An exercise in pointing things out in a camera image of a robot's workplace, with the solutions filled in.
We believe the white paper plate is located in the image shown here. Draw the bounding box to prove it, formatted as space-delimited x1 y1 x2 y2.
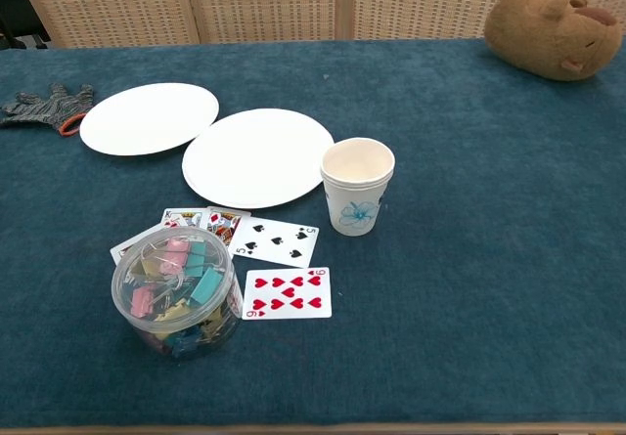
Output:
181 108 335 210
79 81 220 157

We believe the paper cup with blue flower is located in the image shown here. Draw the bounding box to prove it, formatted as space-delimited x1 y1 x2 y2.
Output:
320 137 396 238

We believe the five of spades card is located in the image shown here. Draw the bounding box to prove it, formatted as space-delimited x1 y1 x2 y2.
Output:
228 216 320 269

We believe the diamond face playing card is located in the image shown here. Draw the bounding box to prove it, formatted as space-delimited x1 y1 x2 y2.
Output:
205 205 252 260

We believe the nine of hearts card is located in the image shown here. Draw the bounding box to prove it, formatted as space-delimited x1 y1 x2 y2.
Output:
241 266 333 322

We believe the king playing card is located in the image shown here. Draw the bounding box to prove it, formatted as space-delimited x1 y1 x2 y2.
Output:
160 208 209 231

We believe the blue tablecloth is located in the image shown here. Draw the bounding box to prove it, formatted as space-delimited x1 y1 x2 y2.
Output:
0 37 626 429

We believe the clear tub of binder clips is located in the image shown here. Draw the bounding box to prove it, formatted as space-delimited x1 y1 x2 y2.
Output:
111 226 245 364

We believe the woven folding screen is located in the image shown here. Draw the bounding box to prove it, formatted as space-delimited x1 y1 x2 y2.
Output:
9 0 626 49

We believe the grey knit work glove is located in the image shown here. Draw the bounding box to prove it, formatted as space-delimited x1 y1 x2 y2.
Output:
0 82 95 137

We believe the brown capybara plush toy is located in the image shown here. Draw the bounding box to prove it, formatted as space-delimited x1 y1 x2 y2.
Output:
483 0 623 82

